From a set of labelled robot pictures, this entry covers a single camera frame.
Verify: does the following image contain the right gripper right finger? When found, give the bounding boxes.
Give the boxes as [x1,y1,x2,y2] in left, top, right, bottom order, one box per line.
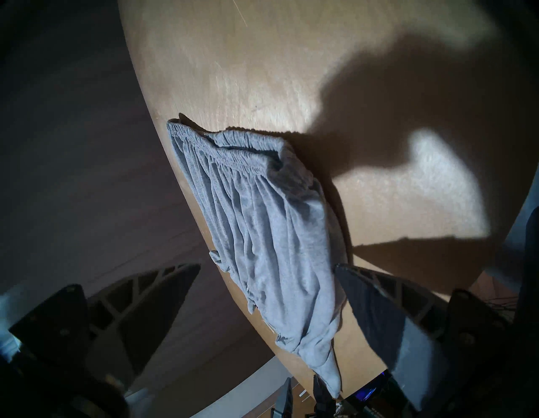
[335,263,451,413]

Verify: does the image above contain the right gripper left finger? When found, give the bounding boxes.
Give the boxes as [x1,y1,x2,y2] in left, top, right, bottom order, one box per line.
[86,263,201,384]

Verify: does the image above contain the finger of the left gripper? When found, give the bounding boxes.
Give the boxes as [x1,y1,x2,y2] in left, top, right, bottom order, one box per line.
[313,374,338,418]
[276,376,294,418]

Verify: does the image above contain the black computer tower with lights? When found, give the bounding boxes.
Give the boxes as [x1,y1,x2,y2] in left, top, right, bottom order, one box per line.
[356,369,392,405]

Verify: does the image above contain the grey fabric pants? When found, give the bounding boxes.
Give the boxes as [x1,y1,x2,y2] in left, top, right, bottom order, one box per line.
[166,113,350,399]

